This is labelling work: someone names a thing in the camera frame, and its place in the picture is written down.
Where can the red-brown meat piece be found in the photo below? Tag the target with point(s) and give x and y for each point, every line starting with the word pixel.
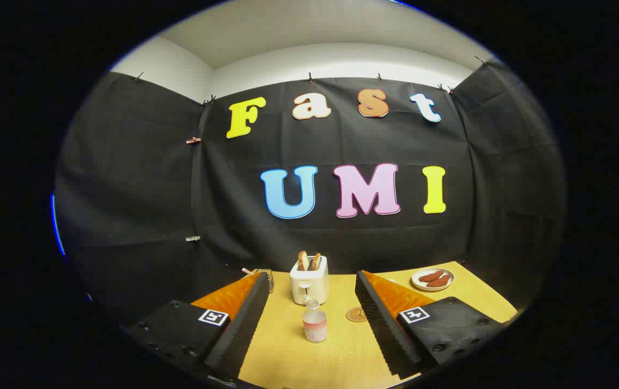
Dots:
pixel 440 281
pixel 429 277

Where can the clear juice bottle pink label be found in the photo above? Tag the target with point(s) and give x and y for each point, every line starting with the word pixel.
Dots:
pixel 314 327

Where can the wooden table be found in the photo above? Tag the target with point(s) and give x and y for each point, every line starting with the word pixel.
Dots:
pixel 287 356

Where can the round brown coaster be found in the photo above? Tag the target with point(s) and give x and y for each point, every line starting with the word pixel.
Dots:
pixel 355 315

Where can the copper clip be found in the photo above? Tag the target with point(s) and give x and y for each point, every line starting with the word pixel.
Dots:
pixel 193 140

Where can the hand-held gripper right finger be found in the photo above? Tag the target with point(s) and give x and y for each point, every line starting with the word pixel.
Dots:
pixel 382 329

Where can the black backdrop cloth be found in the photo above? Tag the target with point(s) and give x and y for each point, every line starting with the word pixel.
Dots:
pixel 233 216

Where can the cream toaster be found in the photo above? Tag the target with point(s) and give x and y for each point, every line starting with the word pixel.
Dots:
pixel 309 283

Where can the toast bread slice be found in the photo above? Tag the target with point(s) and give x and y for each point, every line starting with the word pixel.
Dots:
pixel 315 262
pixel 303 261

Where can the round white plate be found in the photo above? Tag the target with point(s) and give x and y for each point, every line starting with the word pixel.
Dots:
pixel 420 285

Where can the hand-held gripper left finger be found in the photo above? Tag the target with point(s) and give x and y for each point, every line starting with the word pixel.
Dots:
pixel 233 346

